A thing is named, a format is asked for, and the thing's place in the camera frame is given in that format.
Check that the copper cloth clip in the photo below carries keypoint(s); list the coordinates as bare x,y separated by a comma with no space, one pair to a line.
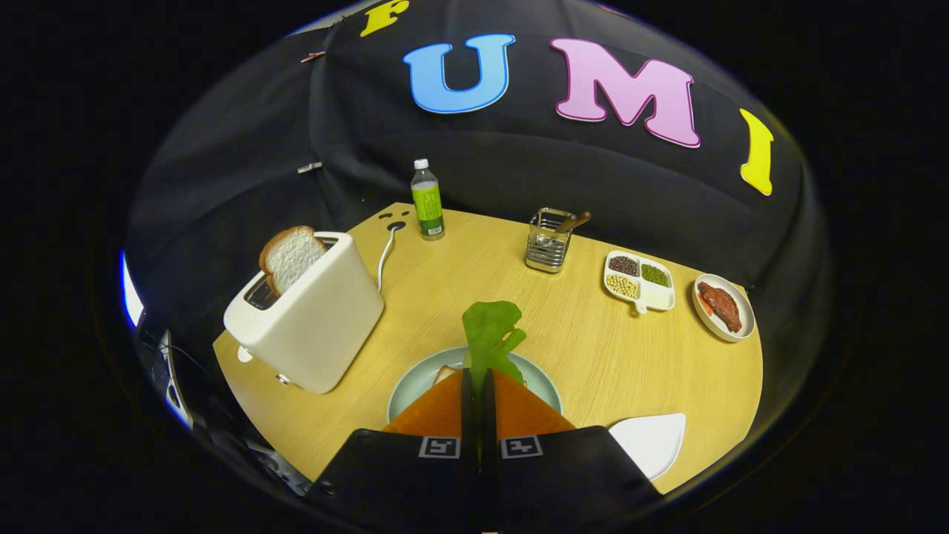
312,56

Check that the bread slice with ham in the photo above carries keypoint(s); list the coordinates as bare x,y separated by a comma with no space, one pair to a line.
445,373

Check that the white toaster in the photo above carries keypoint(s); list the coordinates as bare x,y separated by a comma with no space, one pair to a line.
319,326

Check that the plain bread slice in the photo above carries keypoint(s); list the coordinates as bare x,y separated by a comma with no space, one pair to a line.
291,256

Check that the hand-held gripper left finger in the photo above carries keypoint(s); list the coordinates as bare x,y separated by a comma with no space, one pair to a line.
400,475

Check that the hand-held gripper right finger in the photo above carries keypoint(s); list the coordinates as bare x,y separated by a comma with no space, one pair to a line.
563,475

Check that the black backdrop cloth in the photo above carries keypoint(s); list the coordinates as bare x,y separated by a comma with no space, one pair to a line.
563,170

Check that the green label water bottle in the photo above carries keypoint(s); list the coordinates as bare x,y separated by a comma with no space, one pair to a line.
428,204

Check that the pale green round plate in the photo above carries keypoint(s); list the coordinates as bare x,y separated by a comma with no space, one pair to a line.
411,386

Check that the red meat slice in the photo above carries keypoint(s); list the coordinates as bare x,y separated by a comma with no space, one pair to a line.
721,304

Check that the green lettuce leaf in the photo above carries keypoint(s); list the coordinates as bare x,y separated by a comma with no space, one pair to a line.
489,330

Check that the white leaf-shaped plate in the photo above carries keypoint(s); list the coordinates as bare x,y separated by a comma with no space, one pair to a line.
652,441

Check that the round white meat plate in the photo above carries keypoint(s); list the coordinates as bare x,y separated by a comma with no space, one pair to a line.
745,315

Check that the white cloth clip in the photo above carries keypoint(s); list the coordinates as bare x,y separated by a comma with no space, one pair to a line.
310,167

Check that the white divided bean dish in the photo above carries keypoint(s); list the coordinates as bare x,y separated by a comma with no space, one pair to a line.
652,297

